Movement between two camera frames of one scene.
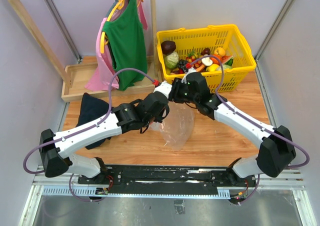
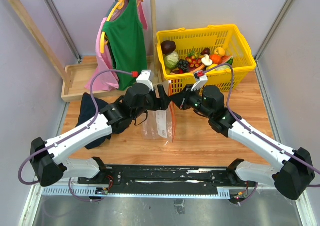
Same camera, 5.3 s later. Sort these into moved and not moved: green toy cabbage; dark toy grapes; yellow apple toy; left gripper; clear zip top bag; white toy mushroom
Moved: left gripper; clear zip top bag
Not moved: yellow apple toy; white toy mushroom; green toy cabbage; dark toy grapes
